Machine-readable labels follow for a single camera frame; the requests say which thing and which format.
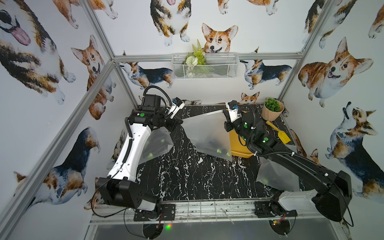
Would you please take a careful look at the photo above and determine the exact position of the artificial fern and flower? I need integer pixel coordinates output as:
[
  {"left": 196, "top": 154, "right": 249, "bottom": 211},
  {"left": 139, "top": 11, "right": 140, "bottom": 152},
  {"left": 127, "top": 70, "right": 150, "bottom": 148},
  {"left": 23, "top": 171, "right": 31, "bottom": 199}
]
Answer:
[{"left": 183, "top": 40, "right": 207, "bottom": 78}]

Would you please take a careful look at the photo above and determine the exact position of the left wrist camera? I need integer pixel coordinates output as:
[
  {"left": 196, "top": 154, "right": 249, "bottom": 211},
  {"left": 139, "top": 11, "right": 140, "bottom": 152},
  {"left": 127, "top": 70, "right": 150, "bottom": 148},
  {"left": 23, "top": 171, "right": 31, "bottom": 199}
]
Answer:
[{"left": 167, "top": 97, "right": 185, "bottom": 119}]

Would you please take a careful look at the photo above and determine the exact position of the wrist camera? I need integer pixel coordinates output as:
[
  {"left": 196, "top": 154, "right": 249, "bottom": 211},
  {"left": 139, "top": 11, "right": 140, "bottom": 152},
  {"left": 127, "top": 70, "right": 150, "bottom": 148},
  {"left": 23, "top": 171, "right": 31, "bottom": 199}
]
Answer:
[
  {"left": 226, "top": 100, "right": 240, "bottom": 123},
  {"left": 167, "top": 97, "right": 185, "bottom": 119}
]

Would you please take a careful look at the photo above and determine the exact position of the frosted zip-top bag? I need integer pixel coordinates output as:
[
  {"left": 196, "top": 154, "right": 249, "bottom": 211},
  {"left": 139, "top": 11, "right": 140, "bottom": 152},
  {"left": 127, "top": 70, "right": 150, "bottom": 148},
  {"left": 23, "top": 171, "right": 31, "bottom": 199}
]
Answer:
[
  {"left": 182, "top": 110, "right": 233, "bottom": 161},
  {"left": 256, "top": 157, "right": 300, "bottom": 192},
  {"left": 139, "top": 127, "right": 174, "bottom": 165}
]

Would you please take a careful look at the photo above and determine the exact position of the aluminium frame post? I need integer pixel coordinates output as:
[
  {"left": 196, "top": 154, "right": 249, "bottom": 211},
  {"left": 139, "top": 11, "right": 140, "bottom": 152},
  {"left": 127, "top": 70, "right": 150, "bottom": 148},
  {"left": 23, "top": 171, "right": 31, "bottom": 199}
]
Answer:
[{"left": 1, "top": 59, "right": 115, "bottom": 240}]

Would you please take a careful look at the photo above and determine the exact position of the yellow plastic tray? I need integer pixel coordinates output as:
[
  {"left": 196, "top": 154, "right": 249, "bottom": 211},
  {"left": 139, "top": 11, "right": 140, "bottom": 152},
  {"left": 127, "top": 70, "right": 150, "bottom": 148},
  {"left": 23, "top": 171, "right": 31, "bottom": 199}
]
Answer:
[{"left": 229, "top": 130, "right": 253, "bottom": 159}]

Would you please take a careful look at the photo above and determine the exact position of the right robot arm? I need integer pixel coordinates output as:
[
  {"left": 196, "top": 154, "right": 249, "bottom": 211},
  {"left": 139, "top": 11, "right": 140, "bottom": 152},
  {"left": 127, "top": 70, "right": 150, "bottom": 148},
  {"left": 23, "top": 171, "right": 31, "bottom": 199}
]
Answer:
[{"left": 223, "top": 107, "right": 352, "bottom": 222}]

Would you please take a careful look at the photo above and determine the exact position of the frosted zip-top bag front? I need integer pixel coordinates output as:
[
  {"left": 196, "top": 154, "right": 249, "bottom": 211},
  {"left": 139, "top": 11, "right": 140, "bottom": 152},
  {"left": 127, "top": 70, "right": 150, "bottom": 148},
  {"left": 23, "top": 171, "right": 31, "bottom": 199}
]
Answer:
[{"left": 256, "top": 157, "right": 300, "bottom": 192}]

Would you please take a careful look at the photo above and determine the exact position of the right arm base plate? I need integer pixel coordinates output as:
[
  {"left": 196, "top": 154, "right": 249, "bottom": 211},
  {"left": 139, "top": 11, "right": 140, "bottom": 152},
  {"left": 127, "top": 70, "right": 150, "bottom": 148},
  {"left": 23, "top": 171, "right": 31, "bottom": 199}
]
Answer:
[{"left": 254, "top": 201, "right": 298, "bottom": 218}]

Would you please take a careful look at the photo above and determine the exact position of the pink pot green plant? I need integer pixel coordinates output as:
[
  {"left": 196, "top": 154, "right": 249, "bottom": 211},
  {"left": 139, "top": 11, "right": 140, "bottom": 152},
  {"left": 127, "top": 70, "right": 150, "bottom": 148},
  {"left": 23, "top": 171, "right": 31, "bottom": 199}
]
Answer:
[{"left": 262, "top": 98, "right": 285, "bottom": 122}]

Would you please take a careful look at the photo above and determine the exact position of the white wire wall basket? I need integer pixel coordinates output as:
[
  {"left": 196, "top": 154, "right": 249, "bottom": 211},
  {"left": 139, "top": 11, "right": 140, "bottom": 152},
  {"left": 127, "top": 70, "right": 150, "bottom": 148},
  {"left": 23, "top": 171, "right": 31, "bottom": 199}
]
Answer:
[{"left": 172, "top": 53, "right": 240, "bottom": 79}]

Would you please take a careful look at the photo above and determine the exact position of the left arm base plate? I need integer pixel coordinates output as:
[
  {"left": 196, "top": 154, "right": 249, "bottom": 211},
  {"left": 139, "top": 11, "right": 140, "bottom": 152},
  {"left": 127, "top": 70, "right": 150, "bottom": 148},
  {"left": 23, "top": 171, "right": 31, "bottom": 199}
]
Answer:
[{"left": 134, "top": 204, "right": 176, "bottom": 222}]

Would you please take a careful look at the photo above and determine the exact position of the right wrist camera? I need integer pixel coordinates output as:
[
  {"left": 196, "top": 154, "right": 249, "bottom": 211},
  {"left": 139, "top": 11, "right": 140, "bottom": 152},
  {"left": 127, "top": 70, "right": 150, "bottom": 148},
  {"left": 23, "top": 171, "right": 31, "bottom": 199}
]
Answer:
[{"left": 226, "top": 100, "right": 240, "bottom": 123}]

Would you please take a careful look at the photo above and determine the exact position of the yellow plastic scoop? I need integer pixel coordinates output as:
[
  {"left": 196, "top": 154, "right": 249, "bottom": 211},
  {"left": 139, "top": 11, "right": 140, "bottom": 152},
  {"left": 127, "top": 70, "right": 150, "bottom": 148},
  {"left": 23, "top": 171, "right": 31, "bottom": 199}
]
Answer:
[{"left": 266, "top": 121, "right": 291, "bottom": 144}]

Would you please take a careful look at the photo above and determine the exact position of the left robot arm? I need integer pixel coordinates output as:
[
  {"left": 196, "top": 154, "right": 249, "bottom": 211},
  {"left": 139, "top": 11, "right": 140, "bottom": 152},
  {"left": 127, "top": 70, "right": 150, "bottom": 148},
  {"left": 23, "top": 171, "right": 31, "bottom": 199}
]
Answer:
[{"left": 96, "top": 111, "right": 183, "bottom": 215}]

